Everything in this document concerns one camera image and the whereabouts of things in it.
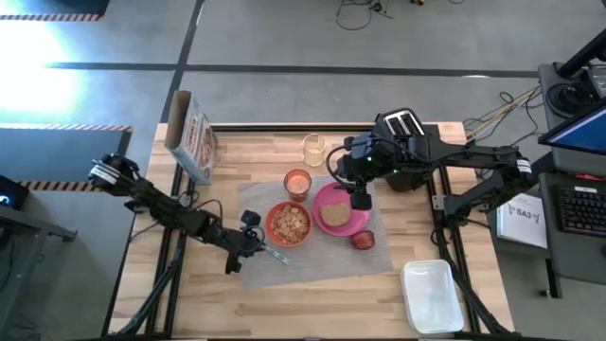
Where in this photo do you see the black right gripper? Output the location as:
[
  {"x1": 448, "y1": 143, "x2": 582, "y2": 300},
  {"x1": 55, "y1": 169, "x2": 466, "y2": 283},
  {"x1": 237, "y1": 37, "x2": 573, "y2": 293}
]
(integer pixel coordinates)
[{"x1": 336, "y1": 133, "x2": 383, "y2": 213}]

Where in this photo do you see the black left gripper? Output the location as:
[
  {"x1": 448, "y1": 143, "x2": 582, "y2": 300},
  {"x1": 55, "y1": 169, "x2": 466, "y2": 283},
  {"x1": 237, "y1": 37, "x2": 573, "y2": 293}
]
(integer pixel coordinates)
[{"x1": 203, "y1": 209, "x2": 267, "y2": 277}]

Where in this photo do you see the orange bowl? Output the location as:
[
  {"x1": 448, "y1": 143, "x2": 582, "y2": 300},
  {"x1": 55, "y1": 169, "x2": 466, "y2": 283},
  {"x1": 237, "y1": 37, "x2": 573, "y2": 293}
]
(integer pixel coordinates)
[{"x1": 264, "y1": 200, "x2": 314, "y2": 249}]

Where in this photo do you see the pink plate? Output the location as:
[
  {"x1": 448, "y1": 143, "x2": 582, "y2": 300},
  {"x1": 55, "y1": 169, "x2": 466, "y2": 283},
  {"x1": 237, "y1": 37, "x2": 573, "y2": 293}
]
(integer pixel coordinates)
[{"x1": 312, "y1": 181, "x2": 372, "y2": 239}]

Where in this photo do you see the clear glass cup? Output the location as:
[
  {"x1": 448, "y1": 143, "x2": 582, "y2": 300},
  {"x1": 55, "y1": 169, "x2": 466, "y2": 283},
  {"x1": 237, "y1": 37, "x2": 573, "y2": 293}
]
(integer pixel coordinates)
[{"x1": 302, "y1": 133, "x2": 329, "y2": 169}]

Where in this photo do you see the brown bread slice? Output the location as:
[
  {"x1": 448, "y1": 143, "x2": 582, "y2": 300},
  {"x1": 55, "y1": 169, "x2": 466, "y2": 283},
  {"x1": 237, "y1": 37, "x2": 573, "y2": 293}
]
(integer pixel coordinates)
[{"x1": 319, "y1": 202, "x2": 352, "y2": 228}]

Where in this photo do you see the red apple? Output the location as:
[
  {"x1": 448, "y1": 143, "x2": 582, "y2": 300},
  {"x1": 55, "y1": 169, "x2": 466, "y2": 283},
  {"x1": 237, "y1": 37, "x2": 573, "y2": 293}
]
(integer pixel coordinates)
[{"x1": 349, "y1": 228, "x2": 377, "y2": 252}]

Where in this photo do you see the grey woven placemat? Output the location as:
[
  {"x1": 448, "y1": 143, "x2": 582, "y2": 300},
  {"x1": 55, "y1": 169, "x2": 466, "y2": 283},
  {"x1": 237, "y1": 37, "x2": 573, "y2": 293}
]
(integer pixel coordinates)
[{"x1": 236, "y1": 175, "x2": 395, "y2": 290}]

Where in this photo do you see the light blue cereal box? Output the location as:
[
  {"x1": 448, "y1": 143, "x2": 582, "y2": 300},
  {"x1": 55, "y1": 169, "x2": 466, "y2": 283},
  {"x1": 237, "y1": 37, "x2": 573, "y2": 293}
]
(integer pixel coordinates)
[{"x1": 163, "y1": 89, "x2": 221, "y2": 187}]

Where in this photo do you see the brown cereal squares heap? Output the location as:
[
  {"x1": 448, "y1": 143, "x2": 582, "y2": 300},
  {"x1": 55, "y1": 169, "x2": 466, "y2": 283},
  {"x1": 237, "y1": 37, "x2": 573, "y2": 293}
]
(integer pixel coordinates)
[{"x1": 270, "y1": 205, "x2": 310, "y2": 244}]

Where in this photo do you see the black two-slot toaster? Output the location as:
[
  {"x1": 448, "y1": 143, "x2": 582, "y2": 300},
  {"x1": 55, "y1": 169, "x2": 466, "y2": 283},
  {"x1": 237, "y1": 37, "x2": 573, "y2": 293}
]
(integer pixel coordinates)
[{"x1": 373, "y1": 107, "x2": 440, "y2": 193}]

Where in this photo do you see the white plastic container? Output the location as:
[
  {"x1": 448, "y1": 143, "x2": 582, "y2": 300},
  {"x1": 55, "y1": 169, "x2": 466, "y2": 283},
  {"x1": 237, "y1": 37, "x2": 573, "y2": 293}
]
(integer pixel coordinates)
[{"x1": 400, "y1": 259, "x2": 466, "y2": 335}]

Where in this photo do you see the white printed booklet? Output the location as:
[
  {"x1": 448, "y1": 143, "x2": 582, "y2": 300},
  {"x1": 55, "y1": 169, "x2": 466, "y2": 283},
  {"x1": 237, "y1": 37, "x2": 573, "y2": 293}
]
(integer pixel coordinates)
[{"x1": 496, "y1": 192, "x2": 548, "y2": 250}]

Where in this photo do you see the grey side desk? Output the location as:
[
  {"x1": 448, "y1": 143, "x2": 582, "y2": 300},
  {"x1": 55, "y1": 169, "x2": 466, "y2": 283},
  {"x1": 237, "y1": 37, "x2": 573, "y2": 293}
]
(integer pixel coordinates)
[{"x1": 0, "y1": 203, "x2": 80, "y2": 341}]

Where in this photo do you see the blue hazard-striped floor mat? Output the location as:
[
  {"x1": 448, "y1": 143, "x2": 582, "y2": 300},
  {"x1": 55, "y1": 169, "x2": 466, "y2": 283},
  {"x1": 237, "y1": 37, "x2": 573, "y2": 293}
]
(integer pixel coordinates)
[{"x1": 0, "y1": 123, "x2": 134, "y2": 193}]

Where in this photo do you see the computer monitor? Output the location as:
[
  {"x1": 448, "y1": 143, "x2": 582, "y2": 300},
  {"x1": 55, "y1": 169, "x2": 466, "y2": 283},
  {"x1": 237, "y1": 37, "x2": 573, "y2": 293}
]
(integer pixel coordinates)
[{"x1": 538, "y1": 105, "x2": 606, "y2": 157}]

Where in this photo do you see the black keyboard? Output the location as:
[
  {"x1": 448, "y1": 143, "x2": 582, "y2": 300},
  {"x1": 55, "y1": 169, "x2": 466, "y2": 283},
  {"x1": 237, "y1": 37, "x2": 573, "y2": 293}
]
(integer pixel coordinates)
[{"x1": 558, "y1": 186, "x2": 606, "y2": 238}]

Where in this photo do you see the black box with blue light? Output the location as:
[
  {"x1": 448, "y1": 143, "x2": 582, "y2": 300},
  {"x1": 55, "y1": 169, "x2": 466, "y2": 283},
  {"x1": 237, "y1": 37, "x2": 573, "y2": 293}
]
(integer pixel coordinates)
[{"x1": 0, "y1": 173, "x2": 30, "y2": 212}]

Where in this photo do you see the grey computer desk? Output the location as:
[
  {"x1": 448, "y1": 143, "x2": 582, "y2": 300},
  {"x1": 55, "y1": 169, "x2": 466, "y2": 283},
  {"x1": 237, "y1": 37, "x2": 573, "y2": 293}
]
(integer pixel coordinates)
[{"x1": 491, "y1": 61, "x2": 606, "y2": 299}]

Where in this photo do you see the dark hazard-striped floor mat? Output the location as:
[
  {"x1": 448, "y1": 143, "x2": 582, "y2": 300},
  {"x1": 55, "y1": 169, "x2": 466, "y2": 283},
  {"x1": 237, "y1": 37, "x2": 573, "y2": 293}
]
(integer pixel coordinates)
[{"x1": 0, "y1": 0, "x2": 112, "y2": 23}]

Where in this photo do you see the thin black floor cable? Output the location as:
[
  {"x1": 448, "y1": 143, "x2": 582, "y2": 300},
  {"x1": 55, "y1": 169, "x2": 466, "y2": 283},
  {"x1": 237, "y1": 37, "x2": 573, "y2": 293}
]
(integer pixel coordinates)
[{"x1": 335, "y1": 0, "x2": 395, "y2": 32}]

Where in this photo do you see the yellow cable bundle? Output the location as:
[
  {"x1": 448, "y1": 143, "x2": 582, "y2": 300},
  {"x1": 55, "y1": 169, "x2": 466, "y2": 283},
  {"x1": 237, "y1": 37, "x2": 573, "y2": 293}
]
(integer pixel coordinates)
[{"x1": 465, "y1": 86, "x2": 542, "y2": 141}]

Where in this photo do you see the black coiled cable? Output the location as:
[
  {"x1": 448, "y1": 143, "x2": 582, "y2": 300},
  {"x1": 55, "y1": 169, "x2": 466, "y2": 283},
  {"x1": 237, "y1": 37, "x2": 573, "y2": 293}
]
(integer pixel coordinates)
[{"x1": 545, "y1": 81, "x2": 591, "y2": 120}]

